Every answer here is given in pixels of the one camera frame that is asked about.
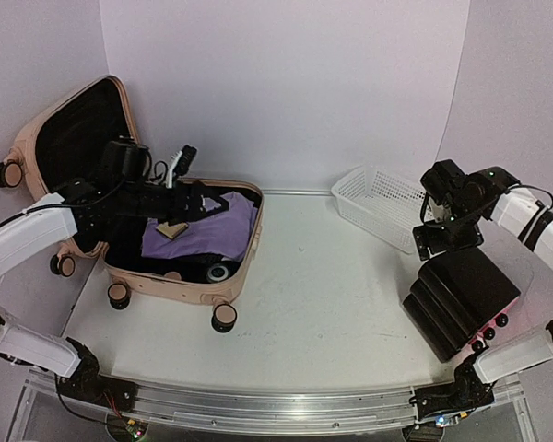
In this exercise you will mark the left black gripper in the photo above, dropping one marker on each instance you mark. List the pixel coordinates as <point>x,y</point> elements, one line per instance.
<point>194,211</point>

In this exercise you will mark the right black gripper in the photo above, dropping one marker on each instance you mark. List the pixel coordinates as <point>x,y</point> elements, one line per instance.
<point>437,246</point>

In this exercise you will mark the small tan square box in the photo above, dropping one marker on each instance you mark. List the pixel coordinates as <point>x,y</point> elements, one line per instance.
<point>171,231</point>

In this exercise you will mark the pink hard-shell suitcase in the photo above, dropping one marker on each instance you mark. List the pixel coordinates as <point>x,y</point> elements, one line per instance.
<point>66,142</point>

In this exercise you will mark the black pink tiered rack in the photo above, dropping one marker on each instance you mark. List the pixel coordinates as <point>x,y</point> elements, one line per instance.
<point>460,299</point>

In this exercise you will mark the round glass cosmetic jar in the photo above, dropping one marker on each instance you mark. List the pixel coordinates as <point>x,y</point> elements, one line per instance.
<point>217,273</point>

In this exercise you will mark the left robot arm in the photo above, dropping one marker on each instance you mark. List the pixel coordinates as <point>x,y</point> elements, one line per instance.
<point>27,258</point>

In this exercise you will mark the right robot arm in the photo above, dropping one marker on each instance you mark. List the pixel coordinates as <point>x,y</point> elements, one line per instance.
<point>517,230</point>

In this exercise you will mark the folded purple shirt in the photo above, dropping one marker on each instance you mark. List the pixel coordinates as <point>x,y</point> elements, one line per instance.
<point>225,234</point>

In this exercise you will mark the white plastic mesh basket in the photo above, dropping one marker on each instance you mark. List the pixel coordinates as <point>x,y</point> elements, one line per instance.
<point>381,203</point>

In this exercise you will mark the pink round compact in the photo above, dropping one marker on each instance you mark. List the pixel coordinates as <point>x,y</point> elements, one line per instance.
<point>173,276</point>

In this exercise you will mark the black folded clothing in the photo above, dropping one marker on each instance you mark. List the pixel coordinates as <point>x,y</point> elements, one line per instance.
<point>125,253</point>

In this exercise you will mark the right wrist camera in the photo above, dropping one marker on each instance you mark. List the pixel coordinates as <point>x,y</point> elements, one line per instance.
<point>438,211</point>

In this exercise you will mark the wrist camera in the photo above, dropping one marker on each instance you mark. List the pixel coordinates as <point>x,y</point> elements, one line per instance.
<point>438,211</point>
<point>180,164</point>

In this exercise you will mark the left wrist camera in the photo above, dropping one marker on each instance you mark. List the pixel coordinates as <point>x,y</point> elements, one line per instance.
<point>180,164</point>

